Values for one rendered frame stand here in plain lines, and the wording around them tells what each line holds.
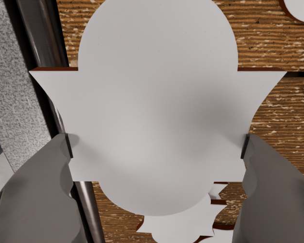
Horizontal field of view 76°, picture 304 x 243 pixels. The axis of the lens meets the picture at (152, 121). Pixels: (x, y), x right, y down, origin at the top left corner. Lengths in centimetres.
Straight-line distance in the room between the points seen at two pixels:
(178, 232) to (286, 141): 21
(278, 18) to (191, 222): 29
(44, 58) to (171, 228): 30
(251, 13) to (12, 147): 36
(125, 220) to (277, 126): 29
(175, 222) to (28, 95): 28
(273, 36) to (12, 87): 32
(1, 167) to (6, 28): 172
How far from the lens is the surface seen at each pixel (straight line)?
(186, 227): 36
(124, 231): 43
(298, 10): 25
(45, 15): 27
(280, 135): 32
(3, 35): 30
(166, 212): 17
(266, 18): 25
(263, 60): 26
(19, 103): 32
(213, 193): 32
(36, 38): 27
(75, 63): 22
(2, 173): 200
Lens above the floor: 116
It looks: 61 degrees down
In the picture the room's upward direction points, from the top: 180 degrees counter-clockwise
